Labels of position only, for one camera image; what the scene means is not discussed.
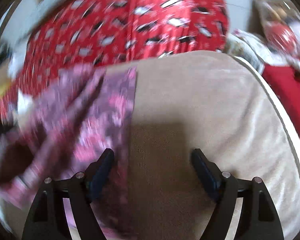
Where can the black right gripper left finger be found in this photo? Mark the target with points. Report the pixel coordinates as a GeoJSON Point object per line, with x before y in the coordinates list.
{"type": "Point", "coordinates": [47, 219]}

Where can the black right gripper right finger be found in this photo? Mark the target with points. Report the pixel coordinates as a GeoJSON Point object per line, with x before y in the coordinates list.
{"type": "Point", "coordinates": [258, 218]}

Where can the purple floral cloth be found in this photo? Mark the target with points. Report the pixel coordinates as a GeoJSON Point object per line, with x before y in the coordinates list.
{"type": "Point", "coordinates": [85, 111]}

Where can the beige fleece blanket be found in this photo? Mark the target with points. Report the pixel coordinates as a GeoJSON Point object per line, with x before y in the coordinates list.
{"type": "Point", "coordinates": [220, 105]}

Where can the red cloth at edge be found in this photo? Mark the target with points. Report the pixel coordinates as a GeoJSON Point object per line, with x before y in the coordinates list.
{"type": "Point", "coordinates": [285, 83]}

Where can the white patterned fabric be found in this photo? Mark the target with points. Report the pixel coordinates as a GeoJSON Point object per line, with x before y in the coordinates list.
{"type": "Point", "coordinates": [253, 48]}

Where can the red ornament in plastic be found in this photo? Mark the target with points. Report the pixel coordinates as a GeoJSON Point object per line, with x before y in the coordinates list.
{"type": "Point", "coordinates": [280, 20]}

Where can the red penguin pattern blanket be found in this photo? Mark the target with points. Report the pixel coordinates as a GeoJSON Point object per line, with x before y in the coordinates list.
{"type": "Point", "coordinates": [61, 33]}

